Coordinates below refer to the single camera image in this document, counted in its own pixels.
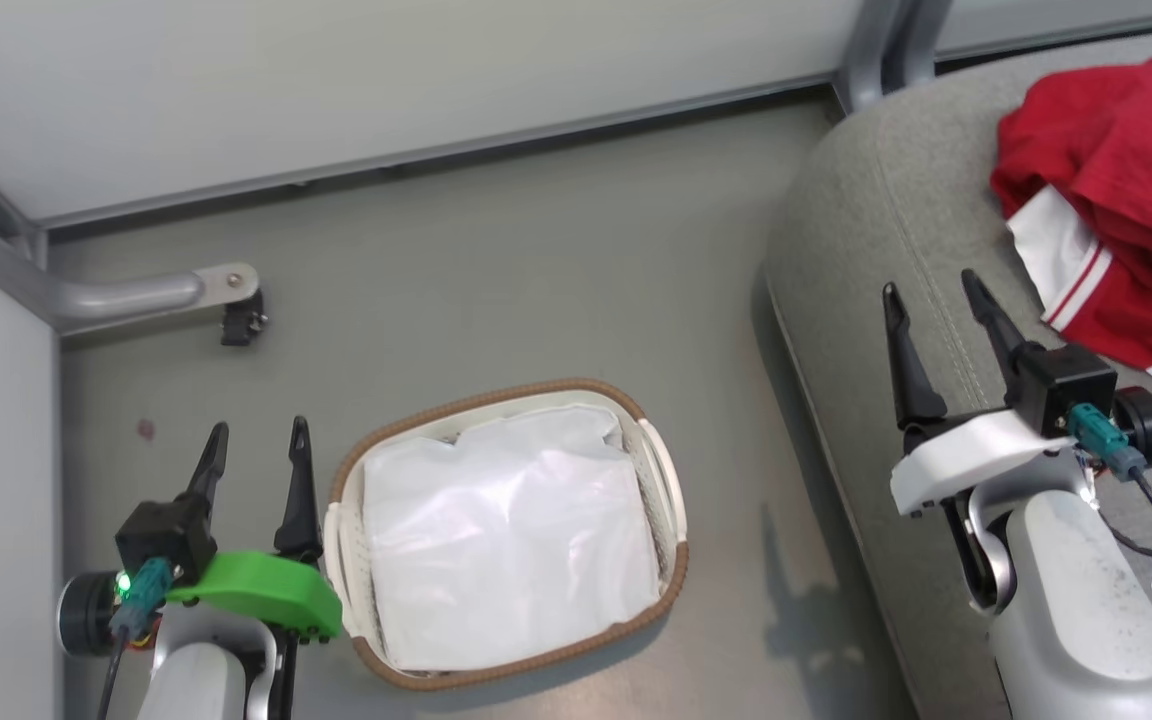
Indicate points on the grey metal partition foot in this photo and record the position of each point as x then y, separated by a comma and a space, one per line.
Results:
106, 298

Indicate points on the black caster wheel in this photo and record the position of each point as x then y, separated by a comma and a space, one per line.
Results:
242, 322

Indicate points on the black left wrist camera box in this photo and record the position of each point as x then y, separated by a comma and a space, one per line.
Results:
166, 535

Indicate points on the grey fabric sofa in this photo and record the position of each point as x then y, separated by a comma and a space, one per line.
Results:
866, 220

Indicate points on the white wicker-rimmed laundry basket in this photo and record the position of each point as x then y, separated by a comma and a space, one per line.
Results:
671, 540

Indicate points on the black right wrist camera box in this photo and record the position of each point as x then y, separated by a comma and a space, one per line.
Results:
1071, 385

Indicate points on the red basketball jersey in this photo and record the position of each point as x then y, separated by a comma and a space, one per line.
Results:
1136, 200

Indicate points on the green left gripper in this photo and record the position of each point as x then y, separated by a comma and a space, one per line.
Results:
266, 590

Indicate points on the white basket liner cloth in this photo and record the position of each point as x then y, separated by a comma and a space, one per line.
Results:
506, 540

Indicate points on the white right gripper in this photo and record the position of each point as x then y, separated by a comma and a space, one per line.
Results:
966, 455

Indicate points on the grey partition bottom rail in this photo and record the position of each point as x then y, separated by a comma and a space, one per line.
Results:
436, 150

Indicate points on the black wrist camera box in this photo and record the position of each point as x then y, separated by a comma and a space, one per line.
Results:
1071, 385
166, 535

